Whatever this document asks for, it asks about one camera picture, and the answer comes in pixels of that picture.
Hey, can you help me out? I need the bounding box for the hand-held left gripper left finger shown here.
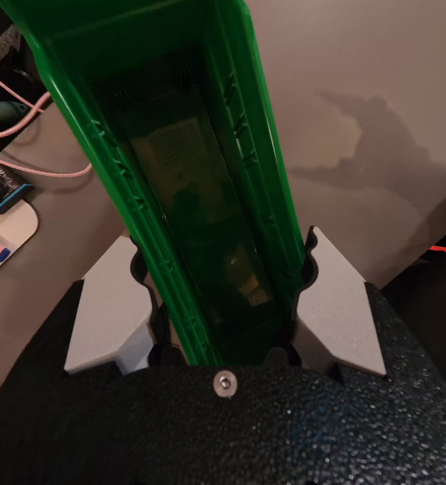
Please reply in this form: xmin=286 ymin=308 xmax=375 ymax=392
xmin=64 ymin=231 xmax=161 ymax=375

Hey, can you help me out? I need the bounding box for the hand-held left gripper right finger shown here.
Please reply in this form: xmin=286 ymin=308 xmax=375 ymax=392
xmin=289 ymin=225 xmax=387 ymax=377

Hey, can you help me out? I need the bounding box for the green plastic bin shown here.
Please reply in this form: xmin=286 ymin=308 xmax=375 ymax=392
xmin=0 ymin=0 xmax=307 ymax=367

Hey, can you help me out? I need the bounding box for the white flat stand base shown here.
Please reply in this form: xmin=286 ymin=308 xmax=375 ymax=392
xmin=0 ymin=201 xmax=39 ymax=285

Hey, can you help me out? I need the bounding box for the black box blue edge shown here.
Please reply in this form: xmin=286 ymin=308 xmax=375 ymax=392
xmin=0 ymin=163 xmax=34 ymax=216

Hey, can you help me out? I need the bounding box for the pink cable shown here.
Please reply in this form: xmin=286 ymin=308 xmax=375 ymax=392
xmin=0 ymin=68 xmax=93 ymax=179

